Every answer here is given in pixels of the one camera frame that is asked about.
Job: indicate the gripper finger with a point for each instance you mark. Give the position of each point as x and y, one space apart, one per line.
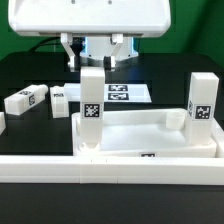
68 42
110 61

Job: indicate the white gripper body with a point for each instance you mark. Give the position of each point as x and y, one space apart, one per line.
136 18

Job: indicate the white desk tabletop tray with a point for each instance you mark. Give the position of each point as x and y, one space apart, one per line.
139 133

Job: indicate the white front fence bar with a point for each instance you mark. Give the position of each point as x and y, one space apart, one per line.
111 170

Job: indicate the white fence bar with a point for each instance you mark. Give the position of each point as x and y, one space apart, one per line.
217 136
111 170

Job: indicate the white right fence bar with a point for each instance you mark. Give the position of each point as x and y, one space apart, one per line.
217 136

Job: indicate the white marker base plate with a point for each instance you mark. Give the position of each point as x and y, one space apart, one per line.
133 93

